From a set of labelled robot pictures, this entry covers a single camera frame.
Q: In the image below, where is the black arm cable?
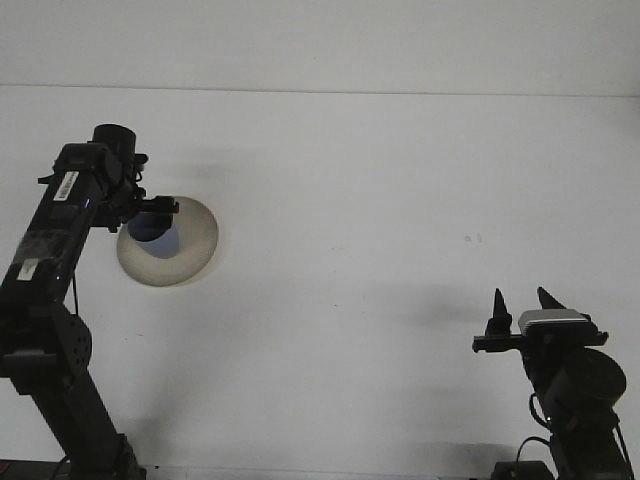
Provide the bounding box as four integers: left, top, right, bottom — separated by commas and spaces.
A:
53, 272, 82, 480
516, 392, 632, 466

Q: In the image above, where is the pale round plate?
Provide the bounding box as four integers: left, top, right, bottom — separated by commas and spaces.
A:
116, 195, 221, 289

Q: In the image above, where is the pale blue cup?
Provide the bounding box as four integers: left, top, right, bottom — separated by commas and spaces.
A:
127, 209, 182, 261

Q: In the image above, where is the dark brown base board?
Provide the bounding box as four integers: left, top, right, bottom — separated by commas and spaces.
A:
0, 458, 66, 480

